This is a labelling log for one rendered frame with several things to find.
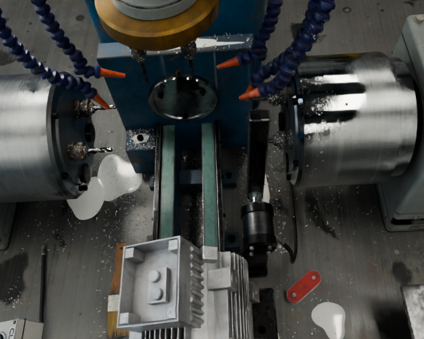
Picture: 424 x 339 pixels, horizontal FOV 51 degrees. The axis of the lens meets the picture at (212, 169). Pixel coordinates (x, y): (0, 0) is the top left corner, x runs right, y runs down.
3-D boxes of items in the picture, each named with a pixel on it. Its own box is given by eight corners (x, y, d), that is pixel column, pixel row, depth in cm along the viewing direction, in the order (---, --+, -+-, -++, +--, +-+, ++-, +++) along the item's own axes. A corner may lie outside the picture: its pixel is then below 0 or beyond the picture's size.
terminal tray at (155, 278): (147, 259, 73) (121, 246, 68) (204, 249, 69) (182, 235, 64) (143, 335, 68) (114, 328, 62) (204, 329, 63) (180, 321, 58)
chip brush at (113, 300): (111, 245, 101) (110, 243, 100) (132, 243, 101) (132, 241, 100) (107, 340, 91) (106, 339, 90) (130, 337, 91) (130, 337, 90)
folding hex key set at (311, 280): (312, 269, 95) (313, 267, 94) (323, 280, 94) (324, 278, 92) (283, 295, 93) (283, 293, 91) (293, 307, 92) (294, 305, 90)
